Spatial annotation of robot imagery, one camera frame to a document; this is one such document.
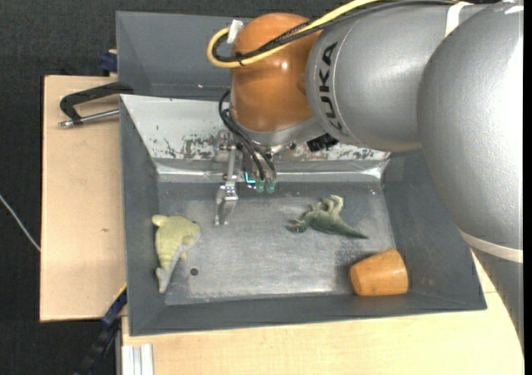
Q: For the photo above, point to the green toy dinosaur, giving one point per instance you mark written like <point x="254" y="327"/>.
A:
<point x="326" y="220"/>

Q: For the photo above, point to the orange cup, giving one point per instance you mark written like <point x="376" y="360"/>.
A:
<point x="379" y="274"/>

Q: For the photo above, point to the pale brown flat board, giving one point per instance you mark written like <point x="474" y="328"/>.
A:
<point x="79" y="207"/>

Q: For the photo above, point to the yellow-green toy shark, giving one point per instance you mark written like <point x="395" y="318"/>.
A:
<point x="172" y="240"/>

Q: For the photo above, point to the black cylinder on white bracket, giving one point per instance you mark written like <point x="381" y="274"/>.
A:
<point x="322" y="143"/>

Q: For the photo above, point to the grey metal bin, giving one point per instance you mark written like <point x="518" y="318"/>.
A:
<point x="266" y="257"/>

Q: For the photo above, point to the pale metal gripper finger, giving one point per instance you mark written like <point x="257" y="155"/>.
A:
<point x="218" y="209"/>
<point x="230" y="205"/>

